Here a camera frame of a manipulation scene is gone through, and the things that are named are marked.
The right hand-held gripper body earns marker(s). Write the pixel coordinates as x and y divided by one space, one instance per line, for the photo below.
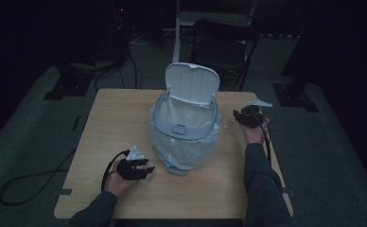
254 115

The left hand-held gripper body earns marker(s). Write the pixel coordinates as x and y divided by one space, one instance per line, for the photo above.
129 168

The grey white lidded trash can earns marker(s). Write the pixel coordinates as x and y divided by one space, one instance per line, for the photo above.
184 126

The person's left hand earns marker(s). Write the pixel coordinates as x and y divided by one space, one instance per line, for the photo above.
118 184

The person's right hand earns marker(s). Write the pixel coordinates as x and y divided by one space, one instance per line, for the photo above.
254 135

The clear plastic wrapper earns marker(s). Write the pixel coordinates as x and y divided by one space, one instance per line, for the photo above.
225 123

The clear plastic trash bag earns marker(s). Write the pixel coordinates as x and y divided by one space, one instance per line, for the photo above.
184 151

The black folding chair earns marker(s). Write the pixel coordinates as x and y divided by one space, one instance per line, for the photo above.
225 50

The grey tape piece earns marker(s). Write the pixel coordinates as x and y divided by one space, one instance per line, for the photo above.
288 191
65 191

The black stand with base plate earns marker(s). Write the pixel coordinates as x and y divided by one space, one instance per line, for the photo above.
68 85
295 94

